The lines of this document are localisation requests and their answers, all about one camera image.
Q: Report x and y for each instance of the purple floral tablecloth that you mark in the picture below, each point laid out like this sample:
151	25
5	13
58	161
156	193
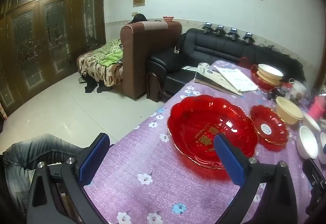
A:
152	163

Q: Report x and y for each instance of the black leather sofa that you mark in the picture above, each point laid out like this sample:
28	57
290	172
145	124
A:
216	48

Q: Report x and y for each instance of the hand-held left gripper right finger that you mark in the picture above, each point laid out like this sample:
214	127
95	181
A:
229	163

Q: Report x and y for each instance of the bottle with pink knitted sleeve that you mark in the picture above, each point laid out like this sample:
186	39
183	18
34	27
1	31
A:
317	108

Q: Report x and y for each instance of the small white box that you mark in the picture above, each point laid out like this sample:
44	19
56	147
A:
203	67

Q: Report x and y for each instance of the brown wooden wardrobe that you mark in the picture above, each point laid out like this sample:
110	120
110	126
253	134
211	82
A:
51	35

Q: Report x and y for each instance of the black cylindrical canister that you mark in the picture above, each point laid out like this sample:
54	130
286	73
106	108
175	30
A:
277	92

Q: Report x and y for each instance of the black handbag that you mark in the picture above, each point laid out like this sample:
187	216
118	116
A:
179	44

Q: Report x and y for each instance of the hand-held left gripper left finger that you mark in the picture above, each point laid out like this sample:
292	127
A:
91	163

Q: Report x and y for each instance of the small red bowl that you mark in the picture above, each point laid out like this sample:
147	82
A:
168	19

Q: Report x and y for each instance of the white paper bowl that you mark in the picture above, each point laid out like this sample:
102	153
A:
323	137
308	141
312	122

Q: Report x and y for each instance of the thin beige book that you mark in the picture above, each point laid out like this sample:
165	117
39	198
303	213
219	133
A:
214	81

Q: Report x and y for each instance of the black device with lit screen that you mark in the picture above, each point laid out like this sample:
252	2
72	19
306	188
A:
207	28
248	37
219	30
233	33

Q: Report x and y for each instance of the large red plastic plate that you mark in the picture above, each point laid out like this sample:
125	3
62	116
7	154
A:
193	122

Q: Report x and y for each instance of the white plastic jar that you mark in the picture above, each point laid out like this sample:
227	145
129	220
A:
298	90

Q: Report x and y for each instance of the patterned bed blanket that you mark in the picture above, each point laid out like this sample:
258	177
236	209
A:
96	66

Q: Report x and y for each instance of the white paper sheets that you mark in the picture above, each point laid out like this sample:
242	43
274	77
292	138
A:
236	79

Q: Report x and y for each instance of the white shallow bowl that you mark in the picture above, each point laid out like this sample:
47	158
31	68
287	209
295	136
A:
270	70

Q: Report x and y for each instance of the brown fabric sofa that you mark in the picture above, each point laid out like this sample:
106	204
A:
135	61

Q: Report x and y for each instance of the small red plastic plate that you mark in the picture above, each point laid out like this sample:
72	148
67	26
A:
277	135

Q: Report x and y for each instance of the person's leg in jeans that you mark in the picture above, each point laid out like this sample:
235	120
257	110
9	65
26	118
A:
25	158

